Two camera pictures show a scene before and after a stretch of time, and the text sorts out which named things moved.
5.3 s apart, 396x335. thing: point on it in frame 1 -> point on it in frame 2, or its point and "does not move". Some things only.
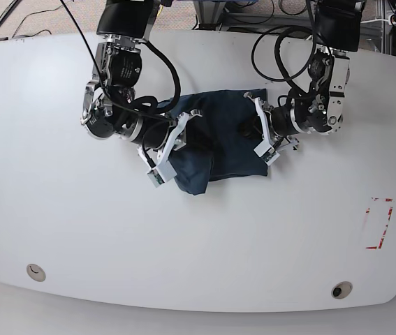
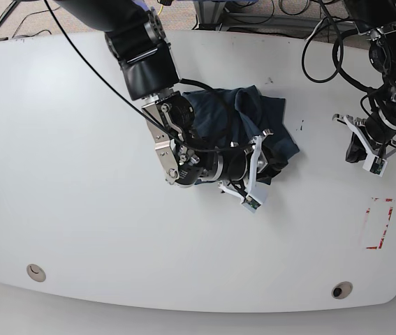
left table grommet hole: [35, 273] does not move
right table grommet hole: [341, 289] does not move
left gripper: [162, 136] -> [238, 166]
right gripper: [260, 128] -> [376, 133]
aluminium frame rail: [299, 23] does not move
